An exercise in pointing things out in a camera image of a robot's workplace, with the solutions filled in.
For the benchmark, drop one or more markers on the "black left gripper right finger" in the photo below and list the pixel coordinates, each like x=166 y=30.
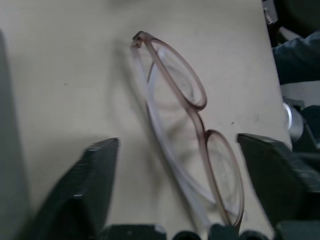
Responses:
x=280 y=180

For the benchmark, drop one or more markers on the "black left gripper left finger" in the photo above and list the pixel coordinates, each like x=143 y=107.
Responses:
x=82 y=185

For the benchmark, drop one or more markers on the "pink translucent frame glasses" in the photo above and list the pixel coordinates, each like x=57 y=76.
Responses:
x=201 y=122

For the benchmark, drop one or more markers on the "silver metal cylinder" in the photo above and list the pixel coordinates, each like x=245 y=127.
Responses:
x=293 y=120

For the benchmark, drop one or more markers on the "dark blue fabric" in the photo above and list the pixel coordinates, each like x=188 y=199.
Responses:
x=297 y=60

